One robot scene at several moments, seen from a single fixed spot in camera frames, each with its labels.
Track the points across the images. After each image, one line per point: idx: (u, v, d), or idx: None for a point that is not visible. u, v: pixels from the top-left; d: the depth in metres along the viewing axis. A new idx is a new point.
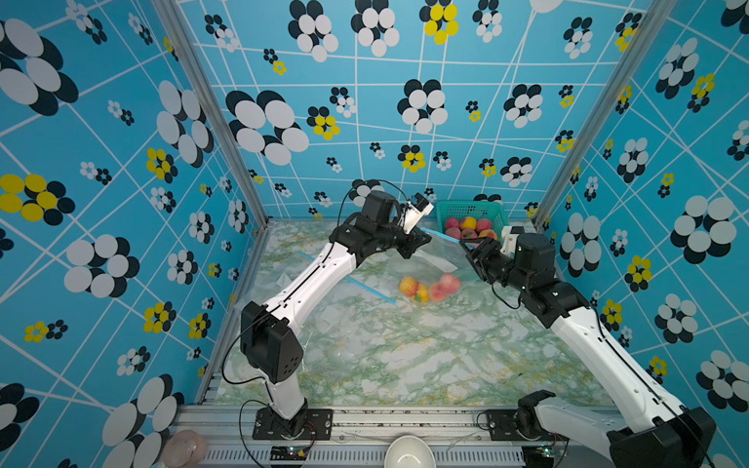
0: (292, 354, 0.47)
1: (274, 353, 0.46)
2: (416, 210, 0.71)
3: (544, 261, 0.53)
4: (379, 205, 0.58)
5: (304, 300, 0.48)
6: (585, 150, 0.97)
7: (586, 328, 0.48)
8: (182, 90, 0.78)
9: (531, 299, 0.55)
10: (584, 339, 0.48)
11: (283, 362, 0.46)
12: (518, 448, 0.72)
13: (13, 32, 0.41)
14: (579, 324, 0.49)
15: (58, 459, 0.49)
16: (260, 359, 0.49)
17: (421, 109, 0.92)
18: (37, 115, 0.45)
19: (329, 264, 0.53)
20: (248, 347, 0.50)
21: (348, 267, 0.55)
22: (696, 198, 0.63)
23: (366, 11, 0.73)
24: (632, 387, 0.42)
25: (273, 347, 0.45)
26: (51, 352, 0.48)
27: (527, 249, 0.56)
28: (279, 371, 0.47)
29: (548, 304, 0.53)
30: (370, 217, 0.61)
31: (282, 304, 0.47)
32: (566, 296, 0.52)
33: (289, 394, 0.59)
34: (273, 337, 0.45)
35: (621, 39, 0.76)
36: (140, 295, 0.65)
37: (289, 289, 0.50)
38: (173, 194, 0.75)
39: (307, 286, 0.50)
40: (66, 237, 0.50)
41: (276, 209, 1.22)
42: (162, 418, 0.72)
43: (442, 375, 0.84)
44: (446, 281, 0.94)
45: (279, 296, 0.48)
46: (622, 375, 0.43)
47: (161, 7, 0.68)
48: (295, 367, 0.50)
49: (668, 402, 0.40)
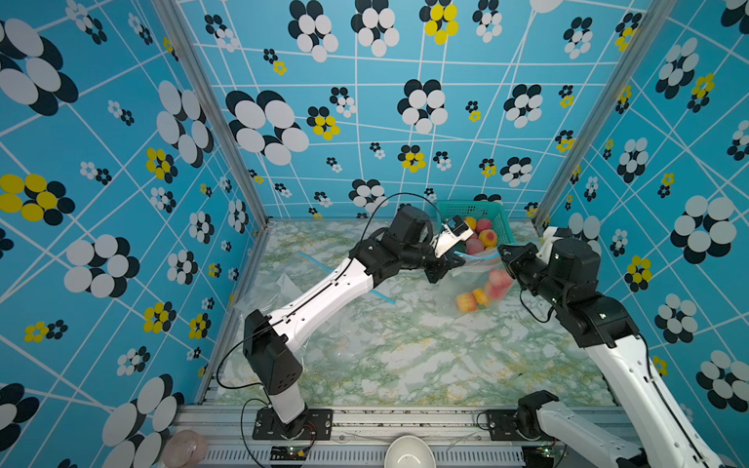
0: (288, 371, 0.46)
1: (268, 368, 0.44)
2: (452, 234, 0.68)
3: (588, 273, 0.45)
4: (410, 226, 0.53)
5: (308, 320, 0.46)
6: (585, 150, 0.97)
7: (632, 364, 0.42)
8: (182, 90, 0.78)
9: (570, 317, 0.47)
10: (628, 378, 0.42)
11: (274, 379, 0.44)
12: (518, 448, 0.72)
13: (13, 32, 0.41)
14: (625, 359, 0.42)
15: (58, 459, 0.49)
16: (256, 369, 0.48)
17: (421, 109, 0.92)
18: (37, 115, 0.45)
19: (341, 282, 0.49)
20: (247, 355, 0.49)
21: (363, 286, 0.51)
22: (696, 198, 0.63)
23: (366, 11, 0.73)
24: (672, 440, 0.38)
25: (267, 362, 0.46)
26: (51, 352, 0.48)
27: (566, 257, 0.48)
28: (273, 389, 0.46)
29: (590, 324, 0.45)
30: (396, 237, 0.56)
31: (285, 320, 0.45)
32: (613, 321, 0.44)
33: (289, 400, 0.58)
34: (269, 353, 0.43)
35: (621, 39, 0.76)
36: (140, 295, 0.65)
37: (295, 304, 0.47)
38: (173, 194, 0.75)
39: (311, 307, 0.46)
40: (67, 237, 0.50)
41: (276, 209, 1.22)
42: (162, 418, 0.72)
43: (442, 375, 0.84)
44: (496, 280, 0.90)
45: (284, 310, 0.46)
46: (664, 425, 0.39)
47: (161, 7, 0.68)
48: (293, 381, 0.49)
49: (710, 460, 0.37)
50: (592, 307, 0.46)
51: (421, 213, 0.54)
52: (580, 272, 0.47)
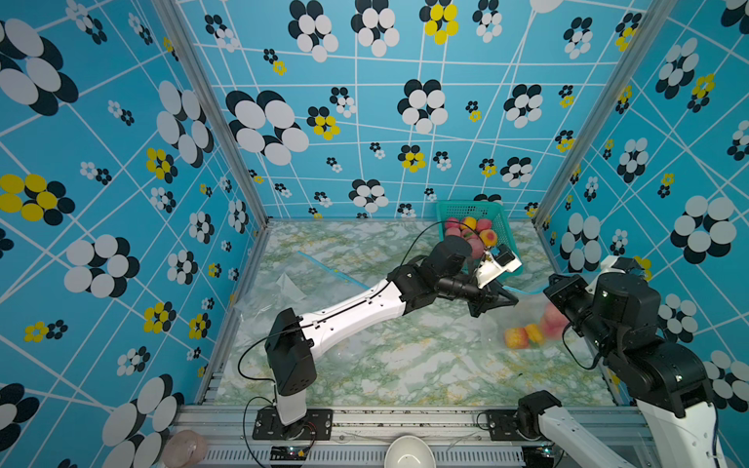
0: (303, 375, 0.46)
1: (287, 369, 0.45)
2: (495, 262, 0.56)
3: (647, 318, 0.38)
4: (448, 258, 0.51)
5: (335, 330, 0.46)
6: (585, 150, 0.97)
7: (697, 436, 0.36)
8: (182, 90, 0.78)
9: (628, 370, 0.39)
10: (689, 449, 0.36)
11: (290, 380, 0.45)
12: (518, 448, 0.72)
13: (13, 32, 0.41)
14: (693, 434, 0.36)
15: (58, 459, 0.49)
16: (276, 368, 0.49)
17: (421, 109, 0.92)
18: (37, 115, 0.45)
19: (374, 303, 0.50)
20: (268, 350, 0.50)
21: (395, 310, 0.51)
22: (696, 198, 0.63)
23: (366, 11, 0.73)
24: None
25: (288, 363, 0.45)
26: (51, 352, 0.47)
27: (617, 296, 0.40)
28: (284, 388, 0.46)
29: (654, 382, 0.37)
30: (433, 267, 0.55)
31: (314, 325, 0.46)
32: (688, 383, 0.36)
33: (292, 402, 0.58)
34: (292, 355, 0.44)
35: (621, 38, 0.76)
36: (141, 295, 0.66)
37: (327, 313, 0.48)
38: (173, 194, 0.75)
39: (342, 319, 0.47)
40: (66, 237, 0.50)
41: (276, 209, 1.22)
42: (162, 418, 0.72)
43: (442, 375, 0.84)
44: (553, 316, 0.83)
45: (316, 315, 0.47)
46: None
47: (161, 7, 0.68)
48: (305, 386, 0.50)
49: None
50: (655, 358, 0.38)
51: (464, 244, 0.52)
52: (637, 317, 0.39)
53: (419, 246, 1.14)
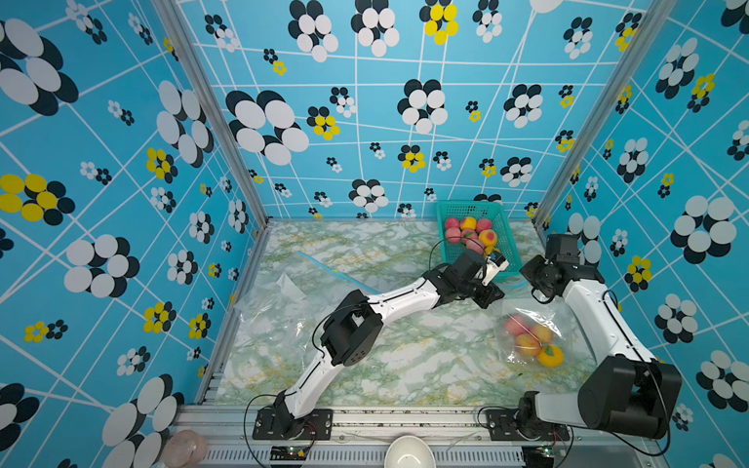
0: (366, 348, 0.56)
1: (360, 336, 0.54)
2: (494, 265, 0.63)
3: (567, 246, 0.65)
4: (471, 266, 0.68)
5: (395, 308, 0.57)
6: (585, 150, 0.97)
7: (592, 292, 0.54)
8: (182, 90, 0.78)
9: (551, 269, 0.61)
10: (585, 298, 0.54)
11: (359, 349, 0.54)
12: (517, 448, 0.72)
13: (13, 32, 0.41)
14: (585, 287, 0.55)
15: (58, 459, 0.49)
16: (341, 337, 0.57)
17: (421, 109, 0.92)
18: (37, 115, 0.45)
19: (419, 292, 0.63)
20: (335, 323, 0.58)
21: (431, 301, 0.65)
22: (696, 198, 0.63)
23: (366, 11, 0.73)
24: (610, 334, 0.47)
25: (358, 334, 0.54)
26: (50, 352, 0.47)
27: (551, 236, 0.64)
28: (348, 357, 0.55)
29: (567, 274, 0.60)
30: (456, 272, 0.71)
31: (378, 302, 0.57)
32: (583, 272, 0.58)
33: (321, 386, 0.62)
34: (366, 326, 0.53)
35: (622, 38, 0.76)
36: (140, 295, 0.65)
37: (386, 294, 0.59)
38: (173, 194, 0.75)
39: (402, 300, 0.59)
40: (66, 238, 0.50)
41: (276, 209, 1.22)
42: (162, 418, 0.72)
43: (442, 375, 0.84)
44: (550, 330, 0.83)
45: (377, 294, 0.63)
46: (607, 327, 0.48)
47: (161, 7, 0.68)
48: (358, 359, 0.57)
49: (640, 349, 0.44)
50: (571, 265, 0.60)
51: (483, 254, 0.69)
52: (562, 244, 0.67)
53: (419, 246, 1.14)
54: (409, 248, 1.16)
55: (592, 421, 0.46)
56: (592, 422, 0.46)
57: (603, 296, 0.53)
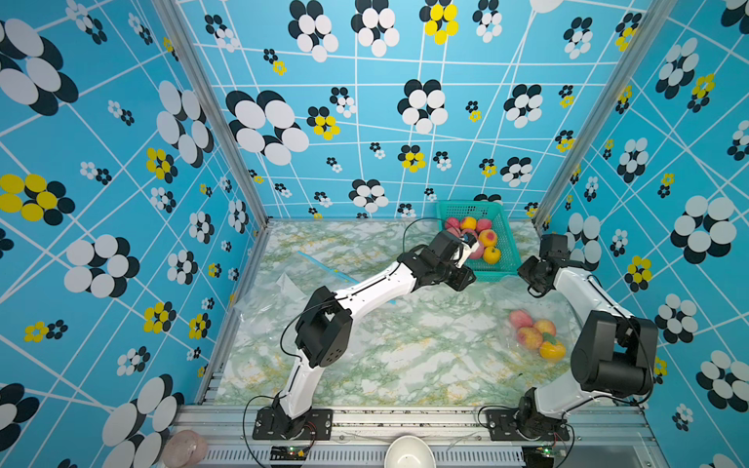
0: (340, 346, 0.53)
1: (330, 335, 0.50)
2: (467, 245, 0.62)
3: (558, 243, 0.72)
4: (452, 245, 0.66)
5: (367, 300, 0.54)
6: (585, 150, 0.97)
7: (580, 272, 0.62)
8: (182, 90, 0.78)
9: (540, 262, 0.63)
10: (571, 277, 0.62)
11: (333, 348, 0.51)
12: (518, 448, 0.72)
13: (13, 32, 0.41)
14: (572, 268, 0.63)
15: (58, 459, 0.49)
16: (312, 339, 0.53)
17: (421, 109, 0.92)
18: (38, 115, 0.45)
19: (393, 278, 0.59)
20: (304, 324, 0.55)
21: (409, 286, 0.61)
22: (696, 198, 0.63)
23: (366, 11, 0.73)
24: (595, 301, 0.53)
25: (329, 332, 0.51)
26: (50, 352, 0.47)
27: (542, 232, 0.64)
28: (323, 358, 0.51)
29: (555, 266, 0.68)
30: (434, 252, 0.67)
31: (348, 296, 0.53)
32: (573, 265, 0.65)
33: (306, 388, 0.60)
34: (335, 323, 0.50)
35: (621, 39, 0.76)
36: (140, 295, 0.65)
37: (356, 287, 0.56)
38: (173, 194, 0.75)
39: (375, 289, 0.56)
40: (66, 238, 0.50)
41: (276, 209, 1.22)
42: (162, 418, 0.72)
43: (442, 375, 0.84)
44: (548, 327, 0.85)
45: (347, 288, 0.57)
46: (592, 296, 0.54)
47: (161, 7, 0.68)
48: (335, 358, 0.55)
49: (622, 310, 0.50)
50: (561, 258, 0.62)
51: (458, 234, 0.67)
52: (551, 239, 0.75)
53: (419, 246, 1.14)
54: (409, 248, 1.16)
55: (582, 379, 0.49)
56: (582, 379, 0.49)
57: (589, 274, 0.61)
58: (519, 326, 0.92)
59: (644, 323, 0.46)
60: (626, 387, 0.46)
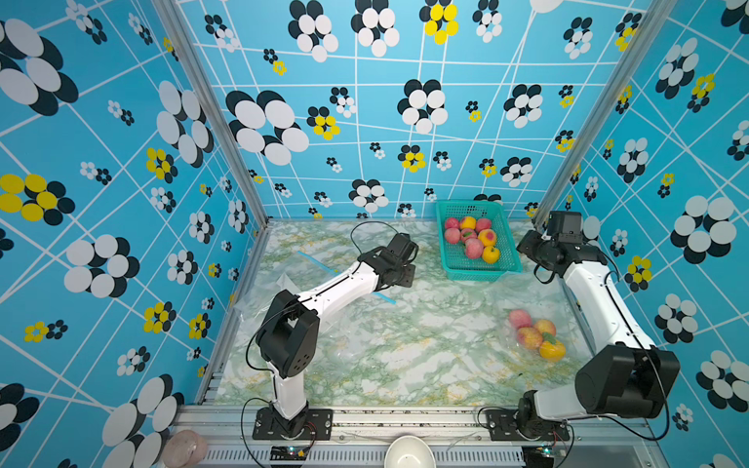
0: (308, 351, 0.50)
1: (296, 338, 0.48)
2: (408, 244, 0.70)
3: (569, 224, 0.62)
4: (407, 245, 0.69)
5: (333, 298, 0.52)
6: (585, 150, 0.97)
7: (593, 275, 0.53)
8: (182, 90, 0.78)
9: (553, 251, 0.62)
10: (588, 282, 0.53)
11: (300, 352, 0.48)
12: (518, 448, 0.72)
13: (13, 32, 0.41)
14: (589, 270, 0.54)
15: (58, 459, 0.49)
16: (276, 349, 0.50)
17: (421, 109, 0.92)
18: (38, 115, 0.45)
19: (356, 276, 0.59)
20: (266, 333, 0.51)
21: (371, 285, 0.61)
22: (696, 198, 0.63)
23: (366, 11, 0.73)
24: (611, 321, 0.47)
25: (295, 337, 0.48)
26: (50, 352, 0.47)
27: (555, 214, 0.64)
28: (291, 366, 0.48)
29: (567, 254, 0.59)
30: (394, 253, 0.69)
31: (312, 297, 0.51)
32: (585, 253, 0.57)
33: (289, 394, 0.58)
34: (299, 325, 0.47)
35: (622, 38, 0.76)
36: (140, 295, 0.65)
37: (319, 289, 0.54)
38: (173, 194, 0.75)
39: (341, 287, 0.55)
40: (66, 238, 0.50)
41: (276, 209, 1.22)
42: (162, 418, 0.72)
43: (442, 375, 0.84)
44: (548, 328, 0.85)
45: (310, 291, 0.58)
46: (608, 315, 0.48)
47: (161, 7, 0.68)
48: (304, 366, 0.51)
49: (640, 336, 0.44)
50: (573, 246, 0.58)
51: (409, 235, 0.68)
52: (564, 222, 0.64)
53: (419, 246, 1.14)
54: None
55: (588, 403, 0.47)
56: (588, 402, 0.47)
57: (605, 280, 0.52)
58: (519, 326, 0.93)
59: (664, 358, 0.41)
60: (635, 411, 0.44)
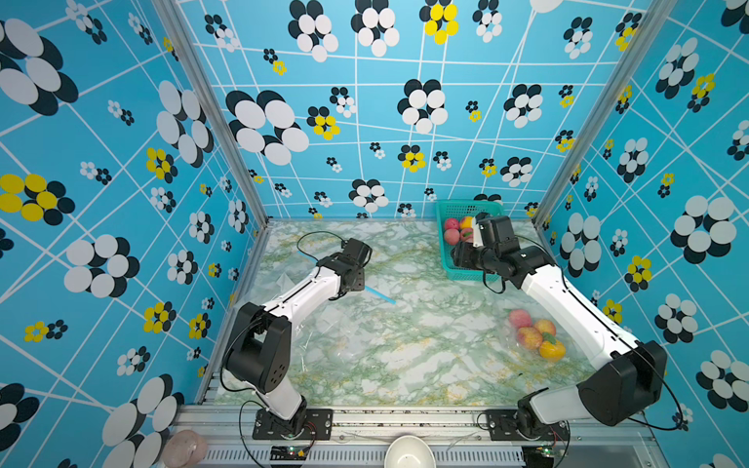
0: (281, 361, 0.47)
1: (269, 348, 0.46)
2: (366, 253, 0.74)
3: (503, 232, 0.60)
4: (361, 248, 0.72)
5: (300, 302, 0.52)
6: (585, 150, 0.97)
7: (552, 282, 0.52)
8: (182, 90, 0.78)
9: (503, 264, 0.59)
10: (551, 292, 0.52)
11: (275, 363, 0.46)
12: (518, 448, 0.72)
13: (12, 31, 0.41)
14: (547, 279, 0.52)
15: (58, 459, 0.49)
16: (249, 367, 0.47)
17: (421, 109, 0.92)
18: (37, 115, 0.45)
19: (319, 280, 0.59)
20: (233, 354, 0.48)
21: (335, 287, 0.62)
22: (696, 198, 0.63)
23: (366, 11, 0.73)
24: (593, 330, 0.46)
25: (267, 349, 0.46)
26: (51, 352, 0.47)
27: (487, 225, 0.63)
28: (266, 379, 0.46)
29: (517, 265, 0.57)
30: (351, 255, 0.72)
31: (279, 305, 0.50)
32: (532, 258, 0.56)
33: (278, 402, 0.57)
34: (271, 334, 0.46)
35: (621, 38, 0.76)
36: (141, 295, 0.66)
37: (285, 295, 0.53)
38: (173, 194, 0.75)
39: (304, 292, 0.55)
40: (66, 237, 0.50)
41: (276, 209, 1.22)
42: (162, 419, 0.72)
43: (442, 375, 0.84)
44: (548, 328, 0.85)
45: (276, 299, 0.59)
46: (587, 323, 0.47)
47: (161, 7, 0.68)
48: (281, 377, 0.49)
49: (624, 337, 0.44)
50: (517, 253, 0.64)
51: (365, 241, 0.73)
52: (499, 232, 0.62)
53: (419, 246, 1.14)
54: (409, 248, 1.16)
55: (605, 417, 0.46)
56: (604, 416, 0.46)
57: (565, 285, 0.51)
58: (519, 326, 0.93)
59: (651, 351, 0.42)
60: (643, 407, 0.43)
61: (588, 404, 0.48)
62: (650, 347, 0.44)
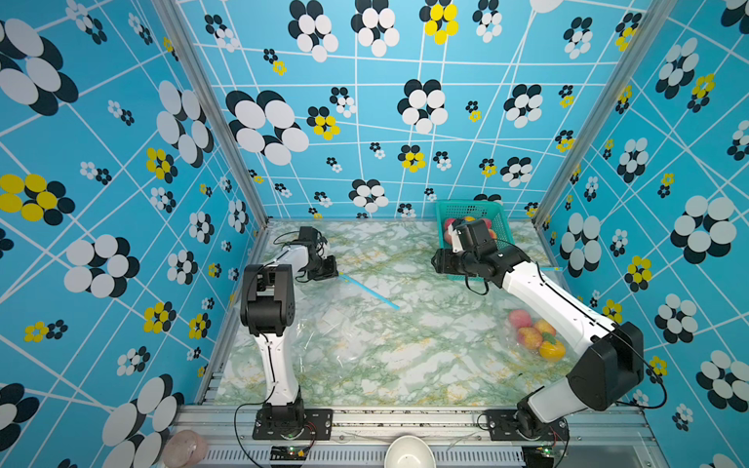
0: (291, 299, 0.58)
1: (280, 288, 0.58)
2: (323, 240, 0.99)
3: (480, 235, 0.63)
4: (314, 231, 0.90)
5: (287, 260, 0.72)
6: (585, 150, 0.97)
7: (530, 277, 0.54)
8: (182, 90, 0.78)
9: (484, 266, 0.61)
10: (529, 286, 0.54)
11: (289, 297, 0.57)
12: (518, 448, 0.72)
13: (12, 32, 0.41)
14: (525, 274, 0.55)
15: (58, 459, 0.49)
16: (267, 310, 0.57)
17: (421, 109, 0.92)
18: (37, 115, 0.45)
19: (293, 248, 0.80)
20: (252, 304, 0.57)
21: (305, 258, 0.75)
22: (696, 198, 0.63)
23: (366, 11, 0.73)
24: (571, 317, 0.48)
25: (279, 292, 0.58)
26: (50, 352, 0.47)
27: (462, 229, 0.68)
28: (286, 315, 0.57)
29: (495, 265, 0.59)
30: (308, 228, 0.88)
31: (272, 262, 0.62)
32: (509, 257, 0.59)
33: (288, 359, 0.63)
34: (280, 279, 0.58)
35: (622, 38, 0.76)
36: (140, 295, 0.65)
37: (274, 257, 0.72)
38: (173, 194, 0.75)
39: (286, 255, 0.67)
40: (66, 238, 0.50)
41: (276, 209, 1.22)
42: (162, 418, 0.72)
43: (442, 375, 0.84)
44: (549, 328, 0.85)
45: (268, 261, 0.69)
46: (565, 311, 0.49)
47: (161, 7, 0.68)
48: (293, 317, 0.59)
49: (602, 322, 0.46)
50: (494, 254, 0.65)
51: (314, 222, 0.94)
52: (476, 234, 0.64)
53: (419, 246, 1.14)
54: (409, 248, 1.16)
55: (595, 404, 0.47)
56: (594, 403, 0.47)
57: (541, 278, 0.54)
58: (519, 326, 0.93)
59: (628, 332, 0.44)
60: (629, 388, 0.45)
61: (579, 392, 0.49)
62: (625, 329, 0.45)
